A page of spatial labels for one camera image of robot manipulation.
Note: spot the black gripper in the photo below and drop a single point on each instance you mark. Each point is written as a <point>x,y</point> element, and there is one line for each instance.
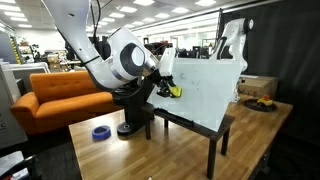
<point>156,78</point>

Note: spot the yellow smiley eraser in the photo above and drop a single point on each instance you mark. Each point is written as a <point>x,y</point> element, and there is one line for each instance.
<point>176,91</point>

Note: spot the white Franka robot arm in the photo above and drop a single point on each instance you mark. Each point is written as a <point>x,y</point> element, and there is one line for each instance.
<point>110,63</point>

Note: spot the idle white robot arm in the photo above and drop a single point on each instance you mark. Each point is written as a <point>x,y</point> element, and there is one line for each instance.
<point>233,36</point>

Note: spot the white whiteboard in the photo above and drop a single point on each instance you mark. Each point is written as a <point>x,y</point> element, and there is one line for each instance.
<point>206,96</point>

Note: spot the black pod coffee machine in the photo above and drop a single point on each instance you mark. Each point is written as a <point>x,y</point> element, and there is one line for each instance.
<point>133,106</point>

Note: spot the small black stand table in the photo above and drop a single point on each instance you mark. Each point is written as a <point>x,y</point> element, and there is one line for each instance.
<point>213,133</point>

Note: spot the blue tape roll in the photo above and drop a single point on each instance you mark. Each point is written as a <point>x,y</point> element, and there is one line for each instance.
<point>95,133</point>

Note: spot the long cardboard box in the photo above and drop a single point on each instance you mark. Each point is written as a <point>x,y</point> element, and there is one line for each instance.
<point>258,86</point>

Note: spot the yellow red emergency stop button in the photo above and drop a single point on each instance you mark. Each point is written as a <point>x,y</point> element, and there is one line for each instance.
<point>265,101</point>

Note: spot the orange sofa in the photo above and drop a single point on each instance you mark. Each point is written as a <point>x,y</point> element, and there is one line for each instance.
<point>60,100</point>

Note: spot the white machine cabinet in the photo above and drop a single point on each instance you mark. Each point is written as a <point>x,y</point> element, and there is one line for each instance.
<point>10,110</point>

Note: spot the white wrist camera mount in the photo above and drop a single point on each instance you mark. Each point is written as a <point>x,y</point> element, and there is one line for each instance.
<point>167,61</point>

